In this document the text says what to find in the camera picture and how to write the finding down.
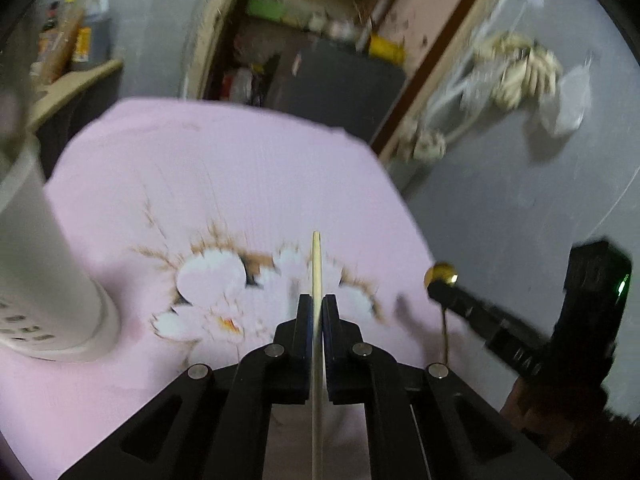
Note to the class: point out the small knotted beige rag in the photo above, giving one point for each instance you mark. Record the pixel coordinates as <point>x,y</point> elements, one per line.
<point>422,144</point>

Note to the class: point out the green box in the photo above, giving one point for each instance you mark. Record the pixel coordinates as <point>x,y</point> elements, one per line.
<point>265,6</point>

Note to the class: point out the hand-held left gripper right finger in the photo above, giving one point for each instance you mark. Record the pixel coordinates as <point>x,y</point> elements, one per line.
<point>331,340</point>

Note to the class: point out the white cup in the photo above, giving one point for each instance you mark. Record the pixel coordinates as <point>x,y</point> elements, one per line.
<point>45,270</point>

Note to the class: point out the white-capped jug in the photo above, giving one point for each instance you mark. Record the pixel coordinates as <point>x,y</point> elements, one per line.
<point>95,25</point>

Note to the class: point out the dark grey cabinet door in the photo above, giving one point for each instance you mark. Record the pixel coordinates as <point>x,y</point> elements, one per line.
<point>345,85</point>

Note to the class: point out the wooden chopstick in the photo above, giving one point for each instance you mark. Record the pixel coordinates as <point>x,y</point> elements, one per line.
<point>316,270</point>

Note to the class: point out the brown packet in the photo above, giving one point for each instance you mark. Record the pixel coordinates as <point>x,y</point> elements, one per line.
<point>62,40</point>

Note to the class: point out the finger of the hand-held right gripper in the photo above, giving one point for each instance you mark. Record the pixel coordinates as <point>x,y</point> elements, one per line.
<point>480,315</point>

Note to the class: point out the white plastic bag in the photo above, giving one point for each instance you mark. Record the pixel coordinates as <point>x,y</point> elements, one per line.
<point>565,100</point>

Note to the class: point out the dark sauce bottle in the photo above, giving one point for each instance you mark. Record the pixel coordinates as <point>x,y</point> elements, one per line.
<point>49,30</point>

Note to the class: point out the yellow packet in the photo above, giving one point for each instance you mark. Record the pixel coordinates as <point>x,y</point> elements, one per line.
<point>386,49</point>

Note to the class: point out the pink floral cloth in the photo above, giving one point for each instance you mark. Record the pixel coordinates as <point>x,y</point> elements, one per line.
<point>225,175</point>

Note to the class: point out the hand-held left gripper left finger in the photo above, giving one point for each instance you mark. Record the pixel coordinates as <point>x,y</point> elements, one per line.
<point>306,340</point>

